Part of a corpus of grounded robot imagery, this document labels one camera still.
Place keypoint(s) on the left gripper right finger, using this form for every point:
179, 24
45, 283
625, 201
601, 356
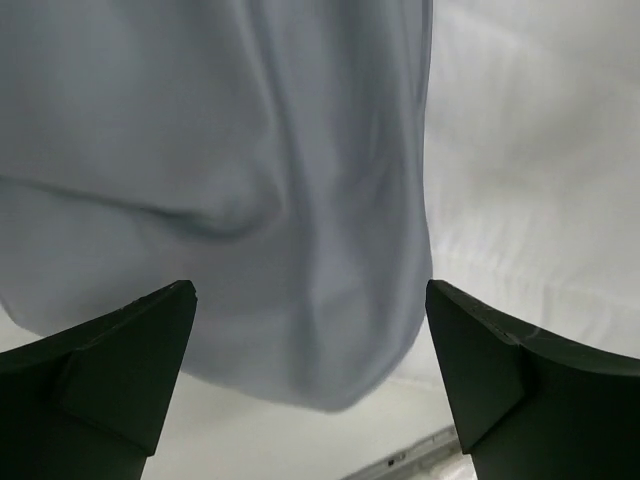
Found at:
528, 403

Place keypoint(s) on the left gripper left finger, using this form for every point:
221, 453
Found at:
90, 402

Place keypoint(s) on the metal rail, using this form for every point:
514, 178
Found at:
415, 459

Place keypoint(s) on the grey pillowcase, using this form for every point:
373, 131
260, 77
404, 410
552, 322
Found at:
271, 152

